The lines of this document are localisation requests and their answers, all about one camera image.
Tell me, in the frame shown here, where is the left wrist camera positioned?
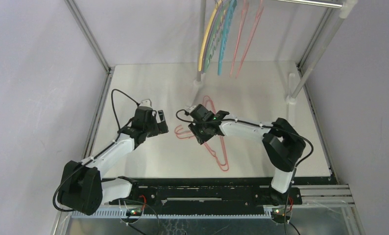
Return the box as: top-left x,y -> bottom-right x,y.
138,99 -> 152,109

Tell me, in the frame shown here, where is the aluminium frame post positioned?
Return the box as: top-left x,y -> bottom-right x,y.
297,8 -> 335,71
64,0 -> 111,73

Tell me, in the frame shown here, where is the red wire hanger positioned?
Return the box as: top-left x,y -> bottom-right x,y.
174,94 -> 230,172

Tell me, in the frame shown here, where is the metal hanging rod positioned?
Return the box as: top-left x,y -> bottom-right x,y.
276,0 -> 343,9

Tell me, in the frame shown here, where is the left black cable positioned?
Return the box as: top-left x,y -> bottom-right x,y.
52,89 -> 140,213

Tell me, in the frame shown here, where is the pink wire hanger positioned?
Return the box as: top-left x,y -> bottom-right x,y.
174,94 -> 230,172
236,0 -> 265,78
230,0 -> 249,77

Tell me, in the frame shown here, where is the purple wavy hanger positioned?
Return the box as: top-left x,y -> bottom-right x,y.
201,0 -> 229,72

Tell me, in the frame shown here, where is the right black cable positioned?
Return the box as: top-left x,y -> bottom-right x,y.
176,109 -> 314,235

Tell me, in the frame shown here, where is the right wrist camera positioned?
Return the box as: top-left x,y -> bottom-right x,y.
185,105 -> 197,115

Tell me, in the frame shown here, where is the black cable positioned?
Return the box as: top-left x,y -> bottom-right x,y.
176,109 -> 314,235
52,89 -> 140,213

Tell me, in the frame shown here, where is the right aluminium frame post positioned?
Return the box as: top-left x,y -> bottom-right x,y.
297,8 -> 335,71

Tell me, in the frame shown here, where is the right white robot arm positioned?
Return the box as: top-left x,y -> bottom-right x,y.
184,104 -> 309,204

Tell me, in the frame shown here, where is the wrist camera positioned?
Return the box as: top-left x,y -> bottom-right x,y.
138,99 -> 152,109
185,105 -> 197,115

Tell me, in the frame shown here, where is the teal wavy hanger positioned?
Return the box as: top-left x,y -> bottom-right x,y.
217,0 -> 238,75

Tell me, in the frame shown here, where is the white clothes rack frame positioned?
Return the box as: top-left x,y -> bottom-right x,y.
186,0 -> 358,108

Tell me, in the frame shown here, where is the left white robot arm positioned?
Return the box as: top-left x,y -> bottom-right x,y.
52,105 -> 169,215

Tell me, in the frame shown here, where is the yellow wavy hanger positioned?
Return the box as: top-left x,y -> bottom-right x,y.
198,0 -> 222,72

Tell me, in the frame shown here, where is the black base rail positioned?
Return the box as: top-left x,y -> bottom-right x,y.
94,176 -> 304,216

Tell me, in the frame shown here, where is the left aluminium frame post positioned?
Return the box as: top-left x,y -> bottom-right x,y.
64,0 -> 111,73

